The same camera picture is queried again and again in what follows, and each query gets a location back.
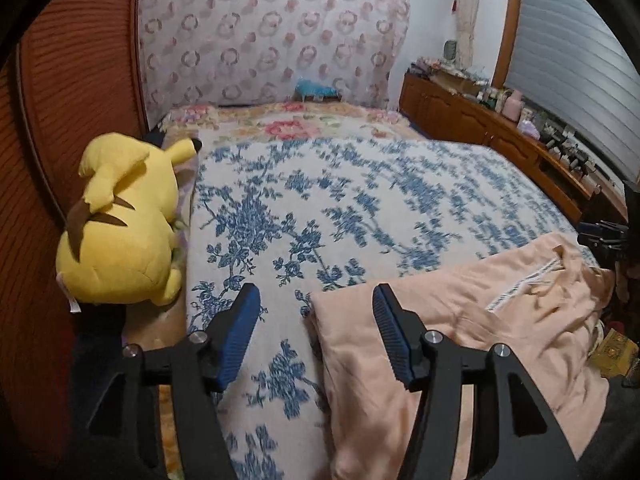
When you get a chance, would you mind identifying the peach printed t-shirt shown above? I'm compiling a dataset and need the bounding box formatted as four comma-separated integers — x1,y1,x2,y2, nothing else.
309,231,616,480

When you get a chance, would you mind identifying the pink floral bed quilt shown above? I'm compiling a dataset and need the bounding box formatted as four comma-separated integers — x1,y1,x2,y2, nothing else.
125,103,438,479

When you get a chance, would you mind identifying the purple tissue pack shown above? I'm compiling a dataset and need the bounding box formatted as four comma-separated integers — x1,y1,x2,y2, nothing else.
518,118,540,141

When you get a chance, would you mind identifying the pink bottle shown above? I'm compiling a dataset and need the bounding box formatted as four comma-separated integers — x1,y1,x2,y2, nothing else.
501,90,524,122

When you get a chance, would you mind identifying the grey window roller blind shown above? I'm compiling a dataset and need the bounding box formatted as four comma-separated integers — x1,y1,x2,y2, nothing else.
506,0,639,180

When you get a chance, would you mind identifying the yellow Pikachu plush toy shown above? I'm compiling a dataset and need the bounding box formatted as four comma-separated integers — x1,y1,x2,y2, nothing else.
55,132,202,313

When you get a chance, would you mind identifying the brown wooden sideboard cabinet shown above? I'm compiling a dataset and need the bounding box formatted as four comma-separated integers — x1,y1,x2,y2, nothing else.
399,73,627,224

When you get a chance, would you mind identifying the small round desk fan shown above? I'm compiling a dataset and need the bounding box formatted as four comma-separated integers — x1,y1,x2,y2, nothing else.
442,39,458,64

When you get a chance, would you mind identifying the blue floral white blanket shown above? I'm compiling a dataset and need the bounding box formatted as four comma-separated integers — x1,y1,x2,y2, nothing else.
186,138,576,479

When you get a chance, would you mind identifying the beige lace side curtain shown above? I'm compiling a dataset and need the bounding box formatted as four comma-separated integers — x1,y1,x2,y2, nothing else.
454,0,480,68

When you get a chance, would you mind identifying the teal item on box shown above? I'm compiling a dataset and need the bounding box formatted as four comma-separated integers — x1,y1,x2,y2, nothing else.
293,79,342,103

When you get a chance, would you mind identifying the brown louvered wooden wardrobe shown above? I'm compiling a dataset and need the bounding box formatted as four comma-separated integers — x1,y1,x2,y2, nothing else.
1,0,148,465

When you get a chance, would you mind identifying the pink circle patterned curtain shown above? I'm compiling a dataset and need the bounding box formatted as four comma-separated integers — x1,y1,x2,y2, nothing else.
139,0,410,120

